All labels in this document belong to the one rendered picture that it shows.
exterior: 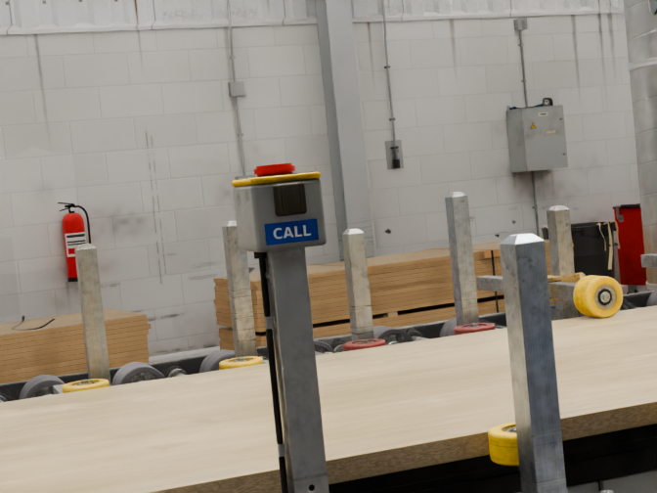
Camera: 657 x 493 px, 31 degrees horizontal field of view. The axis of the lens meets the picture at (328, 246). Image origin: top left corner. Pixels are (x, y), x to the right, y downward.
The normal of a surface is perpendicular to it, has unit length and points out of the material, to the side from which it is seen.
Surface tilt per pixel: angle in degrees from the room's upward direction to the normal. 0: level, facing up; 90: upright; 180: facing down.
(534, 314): 90
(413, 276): 90
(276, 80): 90
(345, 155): 90
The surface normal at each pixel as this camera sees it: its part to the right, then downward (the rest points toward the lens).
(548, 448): 0.33, 0.02
